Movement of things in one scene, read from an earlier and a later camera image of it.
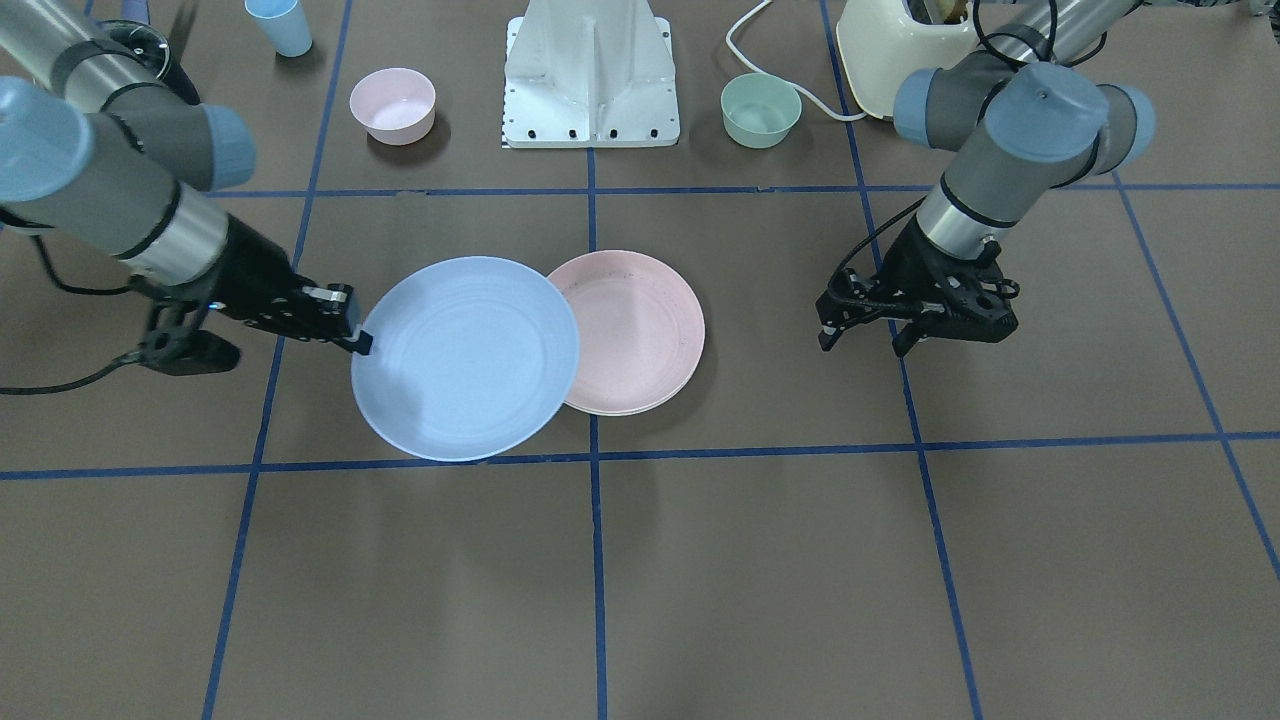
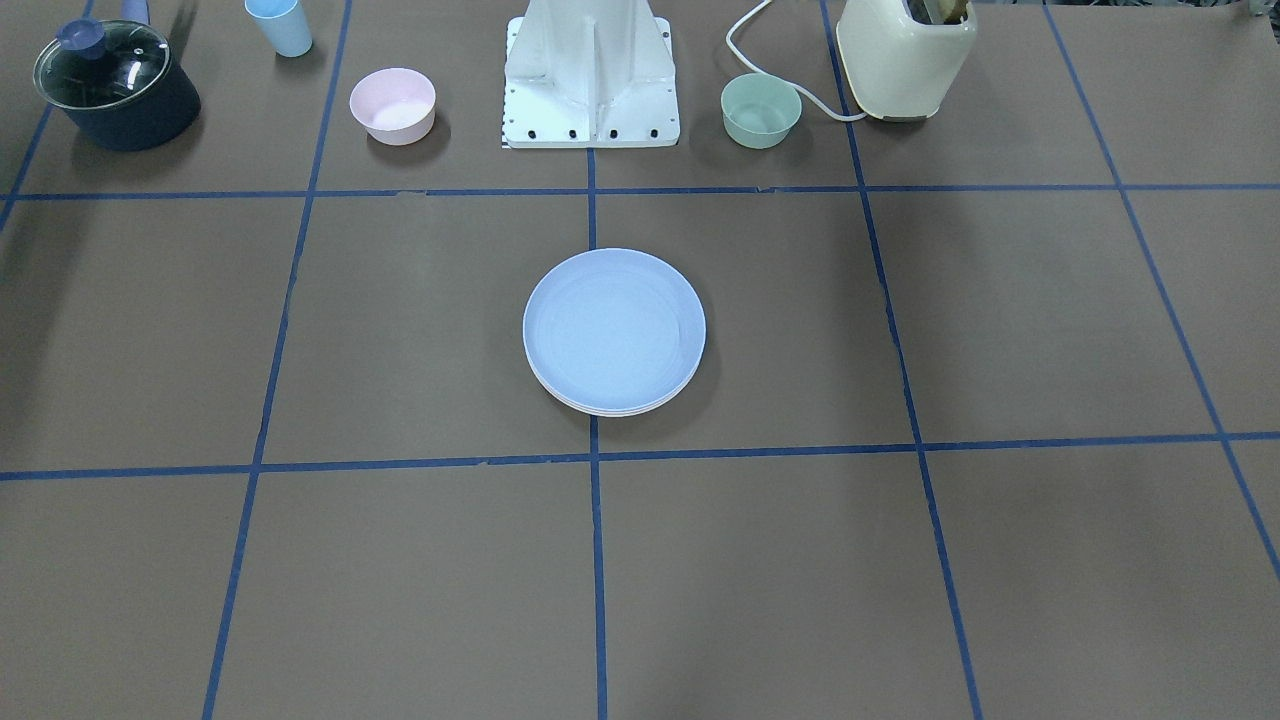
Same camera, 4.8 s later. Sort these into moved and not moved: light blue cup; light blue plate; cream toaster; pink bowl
Moved: light blue plate
Not moved: cream toaster; pink bowl; light blue cup
